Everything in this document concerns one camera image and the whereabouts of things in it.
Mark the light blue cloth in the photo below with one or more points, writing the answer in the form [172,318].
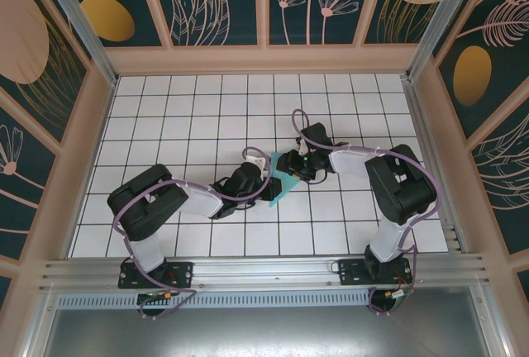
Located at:
[291,182]

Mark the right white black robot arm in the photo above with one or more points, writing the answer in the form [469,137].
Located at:
[401,187]

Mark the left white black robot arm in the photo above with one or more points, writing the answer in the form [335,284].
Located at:
[149,204]

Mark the grey metal sheet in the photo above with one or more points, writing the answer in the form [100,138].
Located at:
[264,332]

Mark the left green controller board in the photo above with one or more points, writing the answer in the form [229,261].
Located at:
[155,296]

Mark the green controller board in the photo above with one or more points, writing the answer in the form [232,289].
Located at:
[398,295]
[155,296]

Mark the right green controller board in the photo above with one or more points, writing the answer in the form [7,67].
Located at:
[398,295]

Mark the long aluminium mounting rail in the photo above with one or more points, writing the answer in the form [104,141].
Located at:
[264,270]

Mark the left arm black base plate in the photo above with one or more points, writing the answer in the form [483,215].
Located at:
[182,272]

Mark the aluminium side rail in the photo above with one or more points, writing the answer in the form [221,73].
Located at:
[434,167]

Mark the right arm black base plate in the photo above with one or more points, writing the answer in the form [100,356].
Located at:
[351,272]

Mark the right aluminium corner post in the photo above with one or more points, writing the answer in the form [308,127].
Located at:
[438,18]

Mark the aluminium corner post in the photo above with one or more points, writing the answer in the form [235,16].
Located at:
[82,30]
[438,18]

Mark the left aluminium corner post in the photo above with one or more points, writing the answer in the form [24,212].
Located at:
[82,30]

